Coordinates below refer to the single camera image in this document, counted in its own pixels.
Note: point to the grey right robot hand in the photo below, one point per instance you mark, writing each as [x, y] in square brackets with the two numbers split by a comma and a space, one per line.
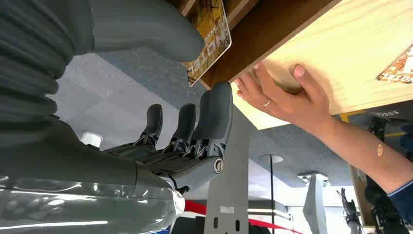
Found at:
[80, 155]

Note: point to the brown wooden card organizer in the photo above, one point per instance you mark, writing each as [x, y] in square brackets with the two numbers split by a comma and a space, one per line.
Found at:
[258, 29]

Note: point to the person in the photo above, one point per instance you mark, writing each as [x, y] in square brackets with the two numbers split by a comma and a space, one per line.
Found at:
[405, 200]

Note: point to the wooden board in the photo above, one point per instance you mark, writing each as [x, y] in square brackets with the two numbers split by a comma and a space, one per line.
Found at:
[358, 200]

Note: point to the black jointed device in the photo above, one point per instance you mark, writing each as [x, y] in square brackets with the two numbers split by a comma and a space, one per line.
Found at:
[350, 210]

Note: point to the red barrier tape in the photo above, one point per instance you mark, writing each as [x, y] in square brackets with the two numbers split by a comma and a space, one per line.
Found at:
[195, 206]

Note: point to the stanchion post with round base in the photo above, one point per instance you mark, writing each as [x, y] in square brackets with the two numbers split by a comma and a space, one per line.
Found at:
[271, 159]

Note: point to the grey pedestal stand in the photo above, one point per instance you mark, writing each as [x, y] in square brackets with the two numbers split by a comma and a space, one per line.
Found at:
[314, 206]

